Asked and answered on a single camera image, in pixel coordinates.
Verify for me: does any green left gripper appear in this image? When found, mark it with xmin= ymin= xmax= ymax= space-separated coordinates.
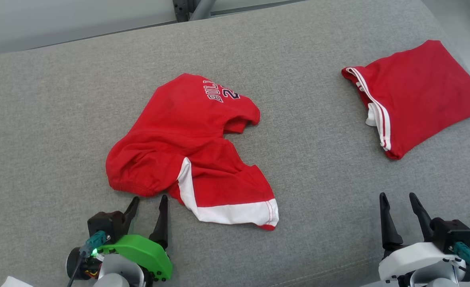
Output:
xmin=97 ymin=195 xmax=173 ymax=281

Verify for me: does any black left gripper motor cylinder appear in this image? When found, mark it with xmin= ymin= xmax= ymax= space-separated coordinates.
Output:
xmin=66 ymin=247 xmax=100 ymax=280

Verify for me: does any left cable with teal connector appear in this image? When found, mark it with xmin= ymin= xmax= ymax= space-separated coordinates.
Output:
xmin=67 ymin=231 xmax=108 ymax=287

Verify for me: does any white left cable label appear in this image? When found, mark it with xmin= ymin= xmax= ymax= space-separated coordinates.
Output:
xmin=2 ymin=276 xmax=34 ymax=287

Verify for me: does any red jersey with white stripes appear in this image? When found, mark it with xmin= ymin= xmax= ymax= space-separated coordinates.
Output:
xmin=342 ymin=39 xmax=470 ymax=160

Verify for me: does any red jersey with lettering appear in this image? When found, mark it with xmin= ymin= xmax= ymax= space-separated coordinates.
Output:
xmin=106 ymin=73 xmax=279 ymax=231

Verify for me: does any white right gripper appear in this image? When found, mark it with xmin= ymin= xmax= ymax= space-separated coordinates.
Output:
xmin=378 ymin=193 xmax=466 ymax=287

